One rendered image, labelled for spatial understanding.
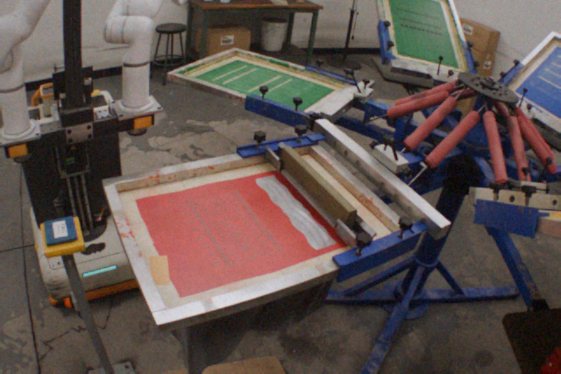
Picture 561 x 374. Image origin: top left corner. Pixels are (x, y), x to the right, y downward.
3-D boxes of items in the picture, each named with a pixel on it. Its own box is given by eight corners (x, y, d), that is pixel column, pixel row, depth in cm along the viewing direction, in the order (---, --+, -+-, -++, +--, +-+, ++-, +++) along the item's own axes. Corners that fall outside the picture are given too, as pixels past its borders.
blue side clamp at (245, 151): (241, 172, 147) (243, 153, 143) (235, 164, 151) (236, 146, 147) (316, 156, 161) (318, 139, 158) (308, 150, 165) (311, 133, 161)
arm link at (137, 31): (146, 67, 125) (148, 19, 117) (110, 66, 125) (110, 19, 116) (156, 58, 133) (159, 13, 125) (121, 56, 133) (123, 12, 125)
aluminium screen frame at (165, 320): (159, 334, 85) (157, 325, 83) (102, 189, 126) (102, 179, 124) (415, 243, 123) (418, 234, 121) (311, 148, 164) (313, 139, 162)
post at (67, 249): (101, 411, 142) (30, 265, 92) (88, 371, 158) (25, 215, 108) (145, 399, 153) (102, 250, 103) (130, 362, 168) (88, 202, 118)
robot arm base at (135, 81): (113, 98, 140) (112, 57, 132) (145, 92, 147) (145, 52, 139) (123, 116, 130) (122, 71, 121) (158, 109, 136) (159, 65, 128)
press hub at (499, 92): (401, 335, 202) (506, 101, 131) (359, 291, 229) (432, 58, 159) (446, 307, 221) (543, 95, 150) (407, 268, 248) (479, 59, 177)
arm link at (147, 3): (183, -41, 133) (136, -41, 132) (149, 31, 117) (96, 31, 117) (186, -14, 146) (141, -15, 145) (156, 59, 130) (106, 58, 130)
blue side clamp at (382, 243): (337, 283, 108) (344, 265, 104) (327, 271, 112) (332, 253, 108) (415, 249, 123) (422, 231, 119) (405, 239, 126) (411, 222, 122)
